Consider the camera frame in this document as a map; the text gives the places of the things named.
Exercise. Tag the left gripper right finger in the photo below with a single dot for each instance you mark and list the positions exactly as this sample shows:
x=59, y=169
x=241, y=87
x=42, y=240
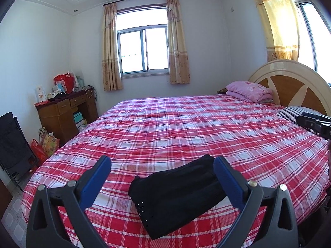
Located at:
x=279, y=226

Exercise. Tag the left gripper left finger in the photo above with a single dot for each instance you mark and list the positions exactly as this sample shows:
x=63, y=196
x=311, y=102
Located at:
x=45, y=225

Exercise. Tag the black pants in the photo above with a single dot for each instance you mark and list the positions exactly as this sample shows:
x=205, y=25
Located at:
x=168, y=200

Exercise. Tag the striped pillow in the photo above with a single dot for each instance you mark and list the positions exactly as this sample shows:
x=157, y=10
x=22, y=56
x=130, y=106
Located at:
x=291, y=113

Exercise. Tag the round wooden headboard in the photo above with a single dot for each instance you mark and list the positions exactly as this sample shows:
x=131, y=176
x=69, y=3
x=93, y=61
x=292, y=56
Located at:
x=294, y=84

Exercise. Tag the red bag on floor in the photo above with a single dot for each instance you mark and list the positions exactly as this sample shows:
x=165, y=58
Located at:
x=39, y=152

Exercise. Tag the black folding chair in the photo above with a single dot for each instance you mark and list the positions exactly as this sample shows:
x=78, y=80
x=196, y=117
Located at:
x=17, y=157

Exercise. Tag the side window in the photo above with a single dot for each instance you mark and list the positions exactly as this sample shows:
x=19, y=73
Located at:
x=314, y=38

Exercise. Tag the folded pink blanket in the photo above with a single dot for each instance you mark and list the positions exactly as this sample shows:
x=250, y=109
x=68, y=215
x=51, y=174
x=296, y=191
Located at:
x=249, y=92

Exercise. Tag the wooden desk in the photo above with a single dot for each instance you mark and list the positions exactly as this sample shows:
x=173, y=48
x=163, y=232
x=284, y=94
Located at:
x=58, y=116

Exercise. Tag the yellow side curtain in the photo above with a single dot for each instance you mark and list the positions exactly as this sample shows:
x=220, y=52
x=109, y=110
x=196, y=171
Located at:
x=281, y=29

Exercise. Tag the red plaid bed cover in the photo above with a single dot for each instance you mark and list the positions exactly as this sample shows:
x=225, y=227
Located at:
x=144, y=136

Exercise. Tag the white card on desk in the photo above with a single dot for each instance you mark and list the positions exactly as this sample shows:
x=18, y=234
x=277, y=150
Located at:
x=40, y=94

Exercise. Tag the red gift bag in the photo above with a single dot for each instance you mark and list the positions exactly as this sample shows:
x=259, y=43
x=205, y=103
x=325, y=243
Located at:
x=66, y=80

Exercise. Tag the left back curtain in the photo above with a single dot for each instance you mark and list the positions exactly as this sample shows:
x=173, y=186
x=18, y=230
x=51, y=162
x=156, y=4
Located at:
x=110, y=60

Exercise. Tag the right back curtain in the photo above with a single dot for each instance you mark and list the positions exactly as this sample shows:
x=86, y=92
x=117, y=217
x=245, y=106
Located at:
x=179, y=69

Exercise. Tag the back window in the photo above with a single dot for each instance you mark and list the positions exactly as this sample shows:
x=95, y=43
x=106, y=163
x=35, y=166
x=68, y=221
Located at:
x=142, y=35

